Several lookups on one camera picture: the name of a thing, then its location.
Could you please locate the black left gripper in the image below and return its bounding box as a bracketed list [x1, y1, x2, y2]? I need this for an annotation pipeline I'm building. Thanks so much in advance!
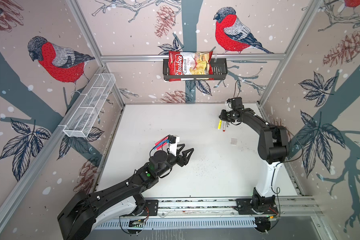
[155, 143, 194, 178]

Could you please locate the red cassava chips bag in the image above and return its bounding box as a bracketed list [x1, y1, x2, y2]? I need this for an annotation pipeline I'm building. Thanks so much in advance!
[168, 51, 213, 82]

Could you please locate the aluminium mounting rail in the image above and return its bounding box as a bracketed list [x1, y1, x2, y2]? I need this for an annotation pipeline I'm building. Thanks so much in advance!
[73, 196, 323, 220]

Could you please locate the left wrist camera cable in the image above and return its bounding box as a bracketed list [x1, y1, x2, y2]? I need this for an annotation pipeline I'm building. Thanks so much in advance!
[149, 140, 171, 157]

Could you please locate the black wall basket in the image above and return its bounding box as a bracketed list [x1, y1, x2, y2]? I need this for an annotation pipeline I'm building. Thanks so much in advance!
[163, 58, 228, 82]

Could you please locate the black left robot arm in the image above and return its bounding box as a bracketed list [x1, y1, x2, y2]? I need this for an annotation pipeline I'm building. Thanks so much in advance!
[57, 144, 194, 240]

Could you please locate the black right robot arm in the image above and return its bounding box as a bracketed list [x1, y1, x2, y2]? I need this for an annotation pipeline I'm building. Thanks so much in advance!
[219, 97, 289, 213]

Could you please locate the upper pink highlighter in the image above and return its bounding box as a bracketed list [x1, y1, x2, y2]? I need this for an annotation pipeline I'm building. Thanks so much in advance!
[155, 135, 169, 146]

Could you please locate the white perforated cable duct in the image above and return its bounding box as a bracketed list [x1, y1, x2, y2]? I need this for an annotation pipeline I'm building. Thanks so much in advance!
[95, 217, 257, 231]

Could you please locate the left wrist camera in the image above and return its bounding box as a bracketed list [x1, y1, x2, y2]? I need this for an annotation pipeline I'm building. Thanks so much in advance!
[168, 135, 180, 157]

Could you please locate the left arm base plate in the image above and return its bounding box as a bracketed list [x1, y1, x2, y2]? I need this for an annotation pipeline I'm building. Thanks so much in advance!
[121, 200, 159, 217]

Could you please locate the white wire mesh shelf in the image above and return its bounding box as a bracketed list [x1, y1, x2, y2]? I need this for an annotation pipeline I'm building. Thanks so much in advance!
[63, 73, 116, 138]

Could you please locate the blue highlighter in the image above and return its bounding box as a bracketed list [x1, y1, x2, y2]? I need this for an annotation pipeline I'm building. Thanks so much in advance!
[156, 141, 168, 149]

